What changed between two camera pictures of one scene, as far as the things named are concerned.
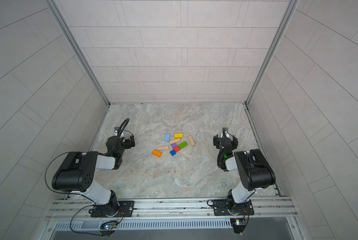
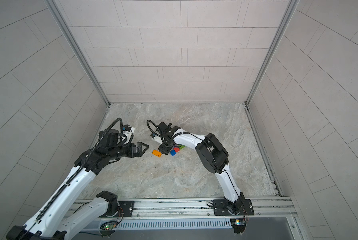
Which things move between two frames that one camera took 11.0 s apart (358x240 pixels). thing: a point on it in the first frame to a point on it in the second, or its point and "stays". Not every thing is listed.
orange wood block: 157,153 stays
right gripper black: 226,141 to 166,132
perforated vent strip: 95,225 stays
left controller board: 109,225 stays
